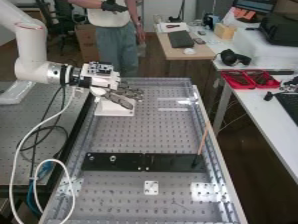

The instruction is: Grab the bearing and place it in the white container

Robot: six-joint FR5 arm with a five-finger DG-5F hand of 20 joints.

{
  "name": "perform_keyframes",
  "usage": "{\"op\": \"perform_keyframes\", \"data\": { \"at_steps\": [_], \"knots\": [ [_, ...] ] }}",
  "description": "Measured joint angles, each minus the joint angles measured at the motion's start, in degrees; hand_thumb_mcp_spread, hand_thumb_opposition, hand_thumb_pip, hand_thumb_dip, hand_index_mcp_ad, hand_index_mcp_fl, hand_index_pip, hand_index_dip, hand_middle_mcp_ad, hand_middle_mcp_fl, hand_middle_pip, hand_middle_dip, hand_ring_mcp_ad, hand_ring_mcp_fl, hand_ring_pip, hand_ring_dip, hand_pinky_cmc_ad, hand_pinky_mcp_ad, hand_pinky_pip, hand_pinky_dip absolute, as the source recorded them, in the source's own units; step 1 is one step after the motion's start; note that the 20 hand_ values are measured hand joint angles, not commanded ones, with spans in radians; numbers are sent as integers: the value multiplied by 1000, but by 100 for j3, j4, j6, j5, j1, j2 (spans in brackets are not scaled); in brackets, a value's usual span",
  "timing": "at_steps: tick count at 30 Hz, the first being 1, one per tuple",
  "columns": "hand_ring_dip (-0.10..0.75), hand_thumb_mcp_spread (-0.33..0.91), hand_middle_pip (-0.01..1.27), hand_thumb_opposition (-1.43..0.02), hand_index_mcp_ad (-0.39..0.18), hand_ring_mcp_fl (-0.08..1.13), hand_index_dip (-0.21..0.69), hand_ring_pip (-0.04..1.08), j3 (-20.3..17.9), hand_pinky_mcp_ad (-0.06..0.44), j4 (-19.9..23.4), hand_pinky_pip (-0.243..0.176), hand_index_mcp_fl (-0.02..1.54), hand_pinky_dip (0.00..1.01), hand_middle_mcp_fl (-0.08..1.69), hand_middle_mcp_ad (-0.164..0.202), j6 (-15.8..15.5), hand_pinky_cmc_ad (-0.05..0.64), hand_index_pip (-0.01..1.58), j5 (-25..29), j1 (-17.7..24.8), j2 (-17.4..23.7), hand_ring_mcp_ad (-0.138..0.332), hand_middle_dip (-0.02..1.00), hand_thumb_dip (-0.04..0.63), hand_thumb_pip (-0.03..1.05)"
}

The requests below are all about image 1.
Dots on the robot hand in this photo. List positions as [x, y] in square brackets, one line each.
[102, 77]

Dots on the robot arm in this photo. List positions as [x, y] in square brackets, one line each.
[28, 68]

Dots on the small metal bearing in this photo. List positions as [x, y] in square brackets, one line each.
[113, 158]

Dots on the small white box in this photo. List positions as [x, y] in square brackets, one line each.
[107, 109]

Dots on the cardboard box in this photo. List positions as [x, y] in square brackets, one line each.
[86, 41]

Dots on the person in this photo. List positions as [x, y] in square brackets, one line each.
[115, 36]

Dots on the wooden desk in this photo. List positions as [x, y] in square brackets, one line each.
[177, 55]

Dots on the black laptop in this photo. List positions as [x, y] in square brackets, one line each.
[179, 39]

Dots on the white mouse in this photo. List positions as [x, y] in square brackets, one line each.
[189, 51]

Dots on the black chair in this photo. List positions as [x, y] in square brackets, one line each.
[60, 15]

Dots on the black plate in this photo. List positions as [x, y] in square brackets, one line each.
[133, 162]

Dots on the black headphones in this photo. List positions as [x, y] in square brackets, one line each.
[231, 56]

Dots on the thin stick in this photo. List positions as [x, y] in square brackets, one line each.
[202, 141]

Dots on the red tray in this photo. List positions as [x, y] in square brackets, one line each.
[236, 80]
[264, 78]

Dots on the small white square plate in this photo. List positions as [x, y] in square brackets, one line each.
[150, 187]

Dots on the small black block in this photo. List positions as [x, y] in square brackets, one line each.
[267, 96]

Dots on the white desk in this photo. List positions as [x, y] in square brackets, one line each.
[266, 123]
[270, 55]

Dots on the clear box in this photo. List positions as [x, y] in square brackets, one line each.
[146, 206]

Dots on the black bag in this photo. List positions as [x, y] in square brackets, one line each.
[279, 30]

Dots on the black keyboard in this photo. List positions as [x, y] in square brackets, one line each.
[287, 105]

